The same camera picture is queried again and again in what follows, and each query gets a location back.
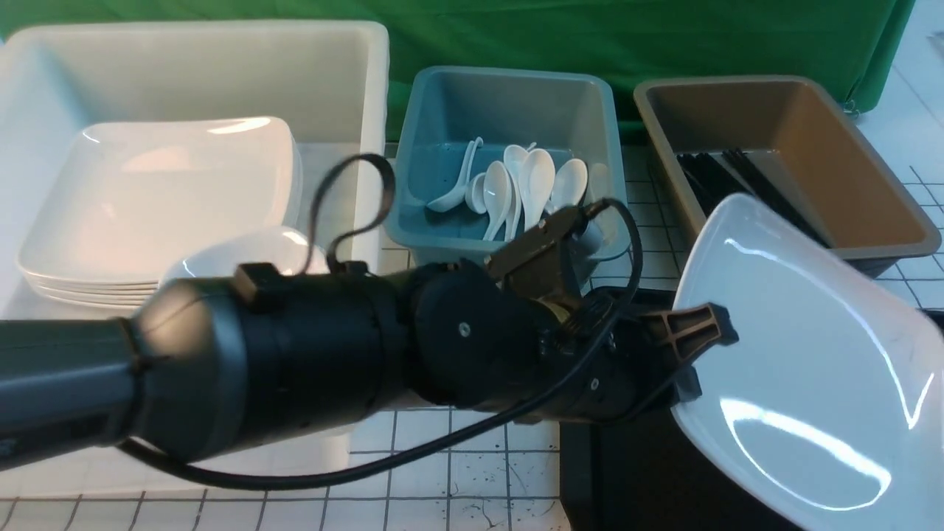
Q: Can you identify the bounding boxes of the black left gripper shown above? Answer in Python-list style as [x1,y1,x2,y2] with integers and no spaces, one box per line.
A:
[538,291,740,424]

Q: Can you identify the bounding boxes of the large white square plate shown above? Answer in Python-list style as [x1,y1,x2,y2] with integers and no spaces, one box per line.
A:
[672,195,943,530]

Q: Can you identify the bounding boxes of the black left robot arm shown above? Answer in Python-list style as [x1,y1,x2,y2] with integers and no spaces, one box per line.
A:
[2,261,739,484]

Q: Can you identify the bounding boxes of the black serving tray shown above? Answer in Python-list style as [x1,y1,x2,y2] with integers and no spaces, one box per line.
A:
[559,288,944,531]

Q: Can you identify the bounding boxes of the black chopsticks in bin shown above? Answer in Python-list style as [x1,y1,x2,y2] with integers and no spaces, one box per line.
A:
[676,149,830,248]

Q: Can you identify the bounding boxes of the brown plastic bin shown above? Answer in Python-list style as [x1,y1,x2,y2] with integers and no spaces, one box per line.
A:
[634,75,942,278]

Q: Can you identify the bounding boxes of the small white spoon behind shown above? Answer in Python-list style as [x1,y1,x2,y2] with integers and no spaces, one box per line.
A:
[465,172,487,215]

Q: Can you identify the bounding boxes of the teal plastic bin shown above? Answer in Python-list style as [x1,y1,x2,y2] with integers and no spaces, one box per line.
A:
[384,66,627,266]

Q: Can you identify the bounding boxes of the green backdrop cloth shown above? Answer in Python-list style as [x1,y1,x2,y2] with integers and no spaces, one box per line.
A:
[2,1,914,136]

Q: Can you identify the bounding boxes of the stack of white bowls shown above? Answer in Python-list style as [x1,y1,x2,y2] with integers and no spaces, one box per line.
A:
[158,226,309,287]

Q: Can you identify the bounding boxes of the large white plastic tub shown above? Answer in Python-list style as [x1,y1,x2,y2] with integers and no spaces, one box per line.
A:
[1,20,390,499]

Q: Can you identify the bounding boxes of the stack of white square plates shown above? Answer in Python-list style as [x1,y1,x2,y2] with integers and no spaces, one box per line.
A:
[17,117,301,309]

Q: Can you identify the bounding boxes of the black left camera cable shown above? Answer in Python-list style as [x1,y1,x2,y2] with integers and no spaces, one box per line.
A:
[118,153,644,491]

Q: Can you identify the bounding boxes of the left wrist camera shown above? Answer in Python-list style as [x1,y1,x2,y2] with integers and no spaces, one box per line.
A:
[483,201,604,310]

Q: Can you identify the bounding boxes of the white spoon long handle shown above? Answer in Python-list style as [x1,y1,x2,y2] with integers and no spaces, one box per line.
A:
[503,145,528,242]

